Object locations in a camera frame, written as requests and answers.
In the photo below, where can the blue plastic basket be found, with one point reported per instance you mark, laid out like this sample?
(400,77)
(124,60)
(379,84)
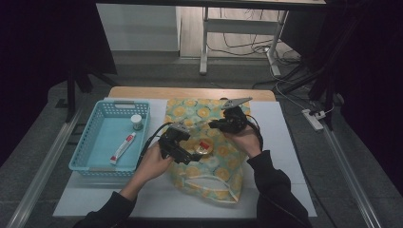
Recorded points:
(101,148)

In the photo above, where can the person's left hand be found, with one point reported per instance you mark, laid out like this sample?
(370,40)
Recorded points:
(152,164)

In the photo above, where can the round yellow tin red label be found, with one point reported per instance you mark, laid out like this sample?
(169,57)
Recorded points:
(203,147)

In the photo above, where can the white and red tube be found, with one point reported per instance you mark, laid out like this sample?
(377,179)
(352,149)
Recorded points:
(123,148)

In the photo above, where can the white power strip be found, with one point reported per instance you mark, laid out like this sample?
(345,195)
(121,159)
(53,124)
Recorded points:
(313,120)

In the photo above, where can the white table mat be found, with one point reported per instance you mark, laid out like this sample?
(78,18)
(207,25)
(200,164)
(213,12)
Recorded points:
(278,139)

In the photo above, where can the white desk frame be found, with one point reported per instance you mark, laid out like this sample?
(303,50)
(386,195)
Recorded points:
(237,26)

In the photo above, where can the aluminium rail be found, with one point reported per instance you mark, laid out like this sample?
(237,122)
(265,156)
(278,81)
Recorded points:
(47,161)
(351,177)

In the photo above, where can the small white capped jar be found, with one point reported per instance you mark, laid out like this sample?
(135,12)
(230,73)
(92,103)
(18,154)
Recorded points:
(137,122)

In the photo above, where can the black metal stand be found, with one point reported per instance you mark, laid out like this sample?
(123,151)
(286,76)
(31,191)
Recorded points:
(328,91)
(71,91)

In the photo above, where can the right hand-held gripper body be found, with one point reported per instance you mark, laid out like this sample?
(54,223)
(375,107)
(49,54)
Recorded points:
(235,120)

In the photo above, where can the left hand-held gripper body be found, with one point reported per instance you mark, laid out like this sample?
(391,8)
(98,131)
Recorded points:
(169,142)

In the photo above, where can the orange print cloth bag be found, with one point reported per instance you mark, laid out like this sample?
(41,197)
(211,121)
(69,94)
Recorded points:
(215,177)

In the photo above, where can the person's right hand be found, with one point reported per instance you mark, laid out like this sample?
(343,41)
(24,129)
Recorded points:
(248,141)

